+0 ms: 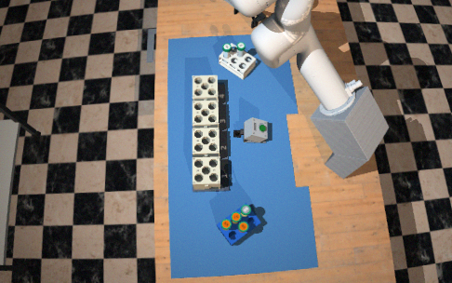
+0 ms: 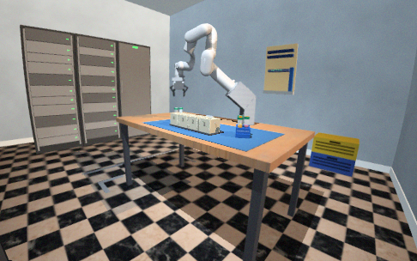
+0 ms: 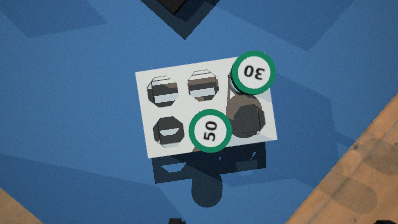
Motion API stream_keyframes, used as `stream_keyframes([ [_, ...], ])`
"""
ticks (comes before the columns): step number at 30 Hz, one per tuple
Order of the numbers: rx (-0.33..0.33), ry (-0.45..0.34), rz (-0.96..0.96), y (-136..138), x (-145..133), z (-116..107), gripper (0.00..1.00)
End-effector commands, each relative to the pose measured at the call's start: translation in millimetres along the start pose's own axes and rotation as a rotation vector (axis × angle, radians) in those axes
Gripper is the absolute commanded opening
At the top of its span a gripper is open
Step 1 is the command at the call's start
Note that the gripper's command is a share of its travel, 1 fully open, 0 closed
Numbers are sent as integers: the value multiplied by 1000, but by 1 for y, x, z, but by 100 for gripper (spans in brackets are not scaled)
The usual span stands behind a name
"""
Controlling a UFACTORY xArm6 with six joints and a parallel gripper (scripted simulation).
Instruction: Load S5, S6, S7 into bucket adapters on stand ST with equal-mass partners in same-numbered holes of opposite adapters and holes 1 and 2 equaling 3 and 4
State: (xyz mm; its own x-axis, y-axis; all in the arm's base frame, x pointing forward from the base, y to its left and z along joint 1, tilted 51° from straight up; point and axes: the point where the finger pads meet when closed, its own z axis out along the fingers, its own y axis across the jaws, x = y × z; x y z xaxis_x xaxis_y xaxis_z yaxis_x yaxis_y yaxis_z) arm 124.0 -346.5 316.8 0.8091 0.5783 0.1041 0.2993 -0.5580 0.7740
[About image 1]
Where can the white tube rack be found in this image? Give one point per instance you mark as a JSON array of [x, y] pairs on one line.
[[234, 62]]

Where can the white bucket adapter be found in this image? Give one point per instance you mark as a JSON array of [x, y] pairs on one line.
[[210, 171], [207, 112], [206, 83], [205, 142]]

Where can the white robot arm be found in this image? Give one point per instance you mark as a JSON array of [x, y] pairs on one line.
[[284, 35]]

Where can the blue bench mat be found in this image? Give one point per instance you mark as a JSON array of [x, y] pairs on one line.
[[260, 174]]

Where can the blue tube rack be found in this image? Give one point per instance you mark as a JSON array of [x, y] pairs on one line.
[[233, 234]]

